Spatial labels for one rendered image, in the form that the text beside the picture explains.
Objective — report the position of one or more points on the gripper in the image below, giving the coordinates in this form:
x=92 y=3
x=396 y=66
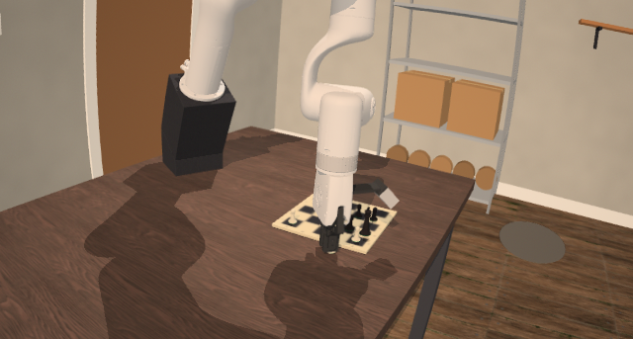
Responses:
x=332 y=201

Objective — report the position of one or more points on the checkered chessboard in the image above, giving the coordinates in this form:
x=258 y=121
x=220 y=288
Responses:
x=308 y=225

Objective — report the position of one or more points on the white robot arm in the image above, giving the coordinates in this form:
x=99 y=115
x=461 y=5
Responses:
x=339 y=114

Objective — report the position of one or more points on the white pawn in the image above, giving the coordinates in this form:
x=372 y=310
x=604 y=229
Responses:
x=292 y=219
x=356 y=237

